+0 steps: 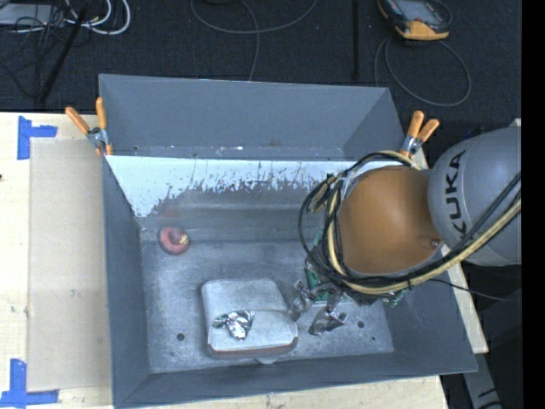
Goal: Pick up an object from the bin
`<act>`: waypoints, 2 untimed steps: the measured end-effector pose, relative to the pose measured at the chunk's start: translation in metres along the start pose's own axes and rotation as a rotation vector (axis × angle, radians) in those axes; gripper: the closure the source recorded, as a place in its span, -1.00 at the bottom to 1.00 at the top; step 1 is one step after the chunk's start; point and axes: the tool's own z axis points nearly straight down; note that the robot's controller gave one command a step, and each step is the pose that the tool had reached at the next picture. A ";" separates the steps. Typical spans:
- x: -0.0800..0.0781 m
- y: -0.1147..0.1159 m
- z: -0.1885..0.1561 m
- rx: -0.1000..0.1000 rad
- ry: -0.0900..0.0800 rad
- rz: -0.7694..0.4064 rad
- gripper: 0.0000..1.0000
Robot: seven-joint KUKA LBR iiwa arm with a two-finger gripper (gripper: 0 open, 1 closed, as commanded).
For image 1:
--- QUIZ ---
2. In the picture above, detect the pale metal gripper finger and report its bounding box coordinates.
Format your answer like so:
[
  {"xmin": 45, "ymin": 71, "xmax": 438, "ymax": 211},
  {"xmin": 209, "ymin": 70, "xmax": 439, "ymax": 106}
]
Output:
[
  {"xmin": 290, "ymin": 280, "xmax": 319, "ymax": 322},
  {"xmin": 307, "ymin": 297, "xmax": 350, "ymax": 337}
]

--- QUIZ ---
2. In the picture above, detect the pale flat board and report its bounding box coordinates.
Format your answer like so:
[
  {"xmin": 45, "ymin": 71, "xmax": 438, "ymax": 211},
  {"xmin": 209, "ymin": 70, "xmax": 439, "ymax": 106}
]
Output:
[{"xmin": 26, "ymin": 137, "xmax": 114, "ymax": 394}]

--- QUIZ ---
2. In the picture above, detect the grey metal bin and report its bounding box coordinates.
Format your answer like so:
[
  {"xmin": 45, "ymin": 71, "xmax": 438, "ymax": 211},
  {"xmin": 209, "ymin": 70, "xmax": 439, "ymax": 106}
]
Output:
[{"xmin": 97, "ymin": 73, "xmax": 479, "ymax": 409}]

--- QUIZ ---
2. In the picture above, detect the crumpled silver foil piece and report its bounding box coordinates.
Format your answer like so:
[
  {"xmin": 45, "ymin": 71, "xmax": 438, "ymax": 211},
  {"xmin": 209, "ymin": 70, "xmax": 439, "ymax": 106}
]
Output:
[{"xmin": 210, "ymin": 309, "xmax": 256, "ymax": 341}]

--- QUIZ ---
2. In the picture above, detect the red toy apple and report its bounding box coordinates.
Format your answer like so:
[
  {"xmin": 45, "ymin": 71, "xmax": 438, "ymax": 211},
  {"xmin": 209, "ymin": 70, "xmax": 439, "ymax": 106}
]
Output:
[{"xmin": 158, "ymin": 226, "xmax": 191, "ymax": 256}]

